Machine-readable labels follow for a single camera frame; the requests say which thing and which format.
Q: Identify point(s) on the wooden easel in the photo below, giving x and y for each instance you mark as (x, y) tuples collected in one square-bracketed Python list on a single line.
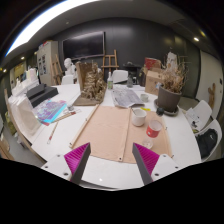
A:
[(110, 61), (57, 70)]

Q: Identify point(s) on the clear red-labelled drink bottle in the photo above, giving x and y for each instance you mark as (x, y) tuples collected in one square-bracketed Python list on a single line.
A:
[(154, 129)]

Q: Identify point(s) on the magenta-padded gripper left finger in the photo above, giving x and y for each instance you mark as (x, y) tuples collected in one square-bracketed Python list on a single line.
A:
[(75, 160)]

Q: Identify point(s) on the metal spoon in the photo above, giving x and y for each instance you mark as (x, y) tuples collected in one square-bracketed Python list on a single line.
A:
[(133, 111)]

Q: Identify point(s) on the black backpack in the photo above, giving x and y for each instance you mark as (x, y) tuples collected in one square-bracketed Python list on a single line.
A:
[(206, 143)]

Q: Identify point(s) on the wooden figure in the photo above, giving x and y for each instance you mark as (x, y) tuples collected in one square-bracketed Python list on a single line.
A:
[(211, 95)]

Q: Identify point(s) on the red box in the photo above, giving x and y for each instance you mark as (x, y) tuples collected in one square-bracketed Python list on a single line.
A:
[(151, 63)]

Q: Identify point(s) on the white plaster bust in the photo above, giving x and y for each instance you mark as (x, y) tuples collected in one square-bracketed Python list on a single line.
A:
[(69, 68)]

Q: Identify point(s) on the stack of white canvases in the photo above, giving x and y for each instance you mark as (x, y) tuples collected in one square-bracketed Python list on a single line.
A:
[(25, 115)]

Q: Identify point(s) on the white ceramic mug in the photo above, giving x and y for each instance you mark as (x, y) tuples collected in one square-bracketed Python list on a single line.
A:
[(139, 119)]

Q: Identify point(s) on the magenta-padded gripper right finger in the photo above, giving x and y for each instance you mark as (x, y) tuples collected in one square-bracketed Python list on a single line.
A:
[(148, 160)]

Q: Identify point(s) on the dried plant in dark pot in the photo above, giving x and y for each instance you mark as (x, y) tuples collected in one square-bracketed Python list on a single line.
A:
[(168, 98)]

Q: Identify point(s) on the grey bottle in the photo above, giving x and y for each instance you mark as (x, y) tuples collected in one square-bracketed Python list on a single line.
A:
[(130, 82)]

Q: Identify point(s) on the brown sculpture on base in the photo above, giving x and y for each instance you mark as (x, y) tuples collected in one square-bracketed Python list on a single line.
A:
[(91, 85)]

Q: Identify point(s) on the papers on chair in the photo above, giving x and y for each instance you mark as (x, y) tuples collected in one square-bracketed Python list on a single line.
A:
[(192, 116)]

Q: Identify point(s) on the long ceiling light strip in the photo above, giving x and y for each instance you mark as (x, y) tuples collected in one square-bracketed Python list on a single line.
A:
[(40, 21)]

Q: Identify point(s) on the green-labelled spray bottle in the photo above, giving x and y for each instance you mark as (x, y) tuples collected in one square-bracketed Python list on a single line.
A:
[(110, 82)]

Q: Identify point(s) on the colourful book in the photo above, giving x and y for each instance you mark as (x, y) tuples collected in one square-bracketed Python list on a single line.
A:
[(50, 111)]

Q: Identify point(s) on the small white bowl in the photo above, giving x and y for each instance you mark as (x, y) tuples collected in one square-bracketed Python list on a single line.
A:
[(144, 97)]

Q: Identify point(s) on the yellow tag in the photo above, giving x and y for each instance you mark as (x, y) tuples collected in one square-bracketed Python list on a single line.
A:
[(145, 109)]

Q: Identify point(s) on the white plastic chair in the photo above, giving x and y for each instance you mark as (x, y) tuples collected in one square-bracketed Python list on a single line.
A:
[(216, 126), (120, 76), (204, 110), (67, 80)]

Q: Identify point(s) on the open printed magazine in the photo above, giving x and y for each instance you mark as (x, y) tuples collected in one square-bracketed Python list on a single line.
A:
[(125, 96)]

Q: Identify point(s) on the paint brush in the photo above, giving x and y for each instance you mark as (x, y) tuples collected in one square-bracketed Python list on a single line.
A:
[(52, 132)]

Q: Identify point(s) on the black flat boxes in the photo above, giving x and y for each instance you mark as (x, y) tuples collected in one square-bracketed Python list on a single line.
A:
[(41, 95)]

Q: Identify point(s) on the brown cardboard box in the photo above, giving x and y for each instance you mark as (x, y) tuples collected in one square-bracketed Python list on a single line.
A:
[(151, 81)]

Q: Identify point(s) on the round ceiling spotlights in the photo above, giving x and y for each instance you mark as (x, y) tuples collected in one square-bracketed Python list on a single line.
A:
[(196, 39)]

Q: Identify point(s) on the black wall screen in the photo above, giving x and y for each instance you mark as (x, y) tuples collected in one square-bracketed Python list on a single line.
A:
[(83, 45)]

